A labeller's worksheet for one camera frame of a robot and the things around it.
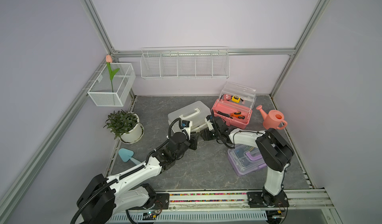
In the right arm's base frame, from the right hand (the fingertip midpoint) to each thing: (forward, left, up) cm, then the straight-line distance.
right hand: (203, 132), depth 96 cm
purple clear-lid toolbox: (-20, -21, +7) cm, 30 cm away
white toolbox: (+8, +4, +12) cm, 15 cm away
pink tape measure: (+27, -19, +5) cm, 33 cm away
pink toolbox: (+20, -24, +4) cm, 31 cm away
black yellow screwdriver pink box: (+16, -17, -2) cm, 23 cm away
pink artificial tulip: (+22, +54, +30) cm, 65 cm away
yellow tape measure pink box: (+24, -25, +5) cm, 35 cm away
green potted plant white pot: (-3, +44, +14) cm, 47 cm away
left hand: (-9, +3, +14) cm, 18 cm away
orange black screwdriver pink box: (+16, -26, -2) cm, 30 cm away
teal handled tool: (-13, +47, -2) cm, 48 cm away
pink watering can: (+5, -45, +7) cm, 46 cm away
